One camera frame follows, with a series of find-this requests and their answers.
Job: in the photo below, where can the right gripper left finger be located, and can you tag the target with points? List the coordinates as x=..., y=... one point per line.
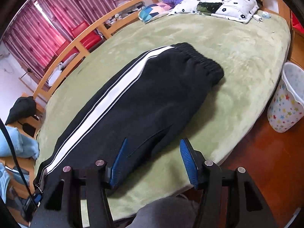
x=119, y=166

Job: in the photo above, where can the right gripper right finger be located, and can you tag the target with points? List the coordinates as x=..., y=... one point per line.
x=193, y=162

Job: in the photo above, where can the black pants with white stripe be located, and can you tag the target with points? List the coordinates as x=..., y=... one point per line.
x=149, y=102

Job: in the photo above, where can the grey trouser leg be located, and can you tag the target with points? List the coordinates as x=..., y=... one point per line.
x=167, y=212

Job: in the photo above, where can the light blue fleece garment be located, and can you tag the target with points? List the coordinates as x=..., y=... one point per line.
x=25, y=147

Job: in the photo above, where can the star patterned white bin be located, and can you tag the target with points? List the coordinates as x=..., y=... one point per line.
x=286, y=107

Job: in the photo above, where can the black hat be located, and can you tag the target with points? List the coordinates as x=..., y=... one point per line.
x=24, y=107

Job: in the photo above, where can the green bed blanket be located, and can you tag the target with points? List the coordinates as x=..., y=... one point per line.
x=160, y=176

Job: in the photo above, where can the red chair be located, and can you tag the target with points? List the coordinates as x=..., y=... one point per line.
x=88, y=41

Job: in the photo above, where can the colorful geometric cushion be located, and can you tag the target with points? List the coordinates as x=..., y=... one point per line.
x=154, y=11

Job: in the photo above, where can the white floral pillow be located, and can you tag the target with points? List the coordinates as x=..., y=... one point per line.
x=235, y=10

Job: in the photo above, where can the pink red curtain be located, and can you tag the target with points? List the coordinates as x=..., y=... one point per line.
x=43, y=26

